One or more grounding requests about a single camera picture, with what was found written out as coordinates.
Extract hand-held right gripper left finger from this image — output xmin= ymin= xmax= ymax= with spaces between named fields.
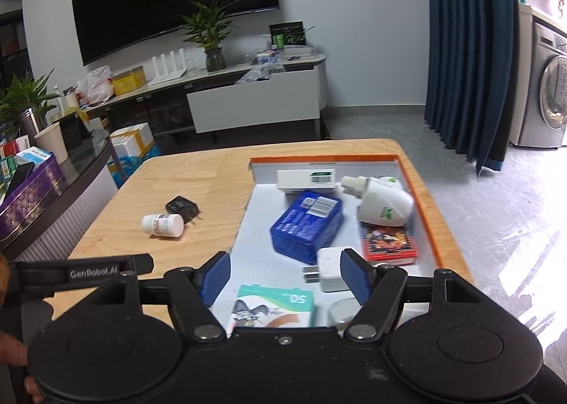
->
xmin=91 ymin=252 xmax=231 ymax=341

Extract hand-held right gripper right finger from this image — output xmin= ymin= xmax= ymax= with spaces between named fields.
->
xmin=339 ymin=249 xmax=483 ymax=341

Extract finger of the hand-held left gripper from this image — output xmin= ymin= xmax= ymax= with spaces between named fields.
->
xmin=12 ymin=254 xmax=155 ymax=299

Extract white charger adapter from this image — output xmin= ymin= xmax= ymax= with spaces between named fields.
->
xmin=302 ymin=246 xmax=362 ymax=294

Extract clear round bottle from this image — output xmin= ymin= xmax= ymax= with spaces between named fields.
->
xmin=328 ymin=297 xmax=364 ymax=329

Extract colourful playing card box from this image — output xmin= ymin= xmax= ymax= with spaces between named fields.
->
xmin=360 ymin=224 xmax=420 ymax=263

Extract orange-rimmed white cardboard box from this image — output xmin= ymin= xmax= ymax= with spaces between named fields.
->
xmin=239 ymin=153 xmax=444 ymax=339

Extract teal cartoon mask box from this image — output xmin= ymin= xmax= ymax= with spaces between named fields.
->
xmin=225 ymin=284 xmax=316 ymax=339

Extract blue tin box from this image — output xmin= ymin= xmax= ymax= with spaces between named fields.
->
xmin=270 ymin=190 xmax=343 ymax=264

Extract white vaporizer with leaf logo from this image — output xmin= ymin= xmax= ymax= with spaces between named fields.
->
xmin=357 ymin=186 xmax=415 ymax=228

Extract white pill bottle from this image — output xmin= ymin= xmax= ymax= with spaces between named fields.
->
xmin=142 ymin=212 xmax=185 ymax=240

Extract black charger plug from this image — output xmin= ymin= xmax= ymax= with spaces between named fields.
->
xmin=165 ymin=194 xmax=201 ymax=224

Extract clear refill bottle white cap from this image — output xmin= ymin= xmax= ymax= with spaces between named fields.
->
xmin=341 ymin=176 xmax=377 ymax=198

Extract white rectangular carton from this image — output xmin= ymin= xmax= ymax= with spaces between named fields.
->
xmin=276 ymin=169 xmax=337 ymax=195

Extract person's left hand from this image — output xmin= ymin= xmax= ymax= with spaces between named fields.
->
xmin=0 ymin=332 xmax=44 ymax=403

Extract purple patterned box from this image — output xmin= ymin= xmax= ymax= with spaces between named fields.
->
xmin=0 ymin=152 xmax=64 ymax=244

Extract dark glass side table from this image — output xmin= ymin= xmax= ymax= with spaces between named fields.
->
xmin=0 ymin=133 xmax=120 ymax=261

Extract black phone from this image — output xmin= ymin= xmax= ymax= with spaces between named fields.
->
xmin=2 ymin=161 xmax=35 ymax=201

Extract blue and white medicine box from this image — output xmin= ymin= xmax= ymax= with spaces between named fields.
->
xmin=17 ymin=146 xmax=54 ymax=166

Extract blue plastic bag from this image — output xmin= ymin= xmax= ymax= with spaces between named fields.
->
xmin=108 ymin=145 xmax=161 ymax=188

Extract white paper cup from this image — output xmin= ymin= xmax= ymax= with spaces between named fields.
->
xmin=34 ymin=121 xmax=69 ymax=165

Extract white and yellow carton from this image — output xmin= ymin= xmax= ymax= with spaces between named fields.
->
xmin=109 ymin=121 xmax=155 ymax=161

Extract steel thermos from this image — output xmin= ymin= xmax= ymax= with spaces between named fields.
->
xmin=19 ymin=107 xmax=47 ymax=140

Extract white tv cabinet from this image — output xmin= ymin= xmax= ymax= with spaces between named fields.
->
xmin=80 ymin=52 xmax=329 ymax=144

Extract leafy green plant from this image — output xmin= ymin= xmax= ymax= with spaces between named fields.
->
xmin=0 ymin=69 xmax=61 ymax=126

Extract white plastic bag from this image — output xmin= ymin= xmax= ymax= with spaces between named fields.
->
xmin=77 ymin=66 xmax=114 ymax=106

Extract yellow box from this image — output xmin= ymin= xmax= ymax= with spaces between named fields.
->
xmin=112 ymin=66 xmax=146 ymax=97

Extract crumpled clear plastic wrap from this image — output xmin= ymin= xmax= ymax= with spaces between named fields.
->
xmin=234 ymin=65 xmax=285 ymax=85

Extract white router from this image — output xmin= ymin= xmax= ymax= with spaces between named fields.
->
xmin=148 ymin=51 xmax=187 ymax=86

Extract clear plastic boxes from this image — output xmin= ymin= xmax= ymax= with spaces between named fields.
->
xmin=254 ymin=45 xmax=318 ymax=67

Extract potted plant in dark vase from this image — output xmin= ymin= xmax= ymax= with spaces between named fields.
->
xmin=178 ymin=0 xmax=240 ymax=73

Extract dark blue curtain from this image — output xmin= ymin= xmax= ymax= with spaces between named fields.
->
xmin=423 ymin=0 xmax=522 ymax=177

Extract black and green box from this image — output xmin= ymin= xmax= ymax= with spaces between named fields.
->
xmin=269 ymin=21 xmax=307 ymax=50

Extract silver washing machine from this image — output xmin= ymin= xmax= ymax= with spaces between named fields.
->
xmin=509 ymin=5 xmax=567 ymax=149

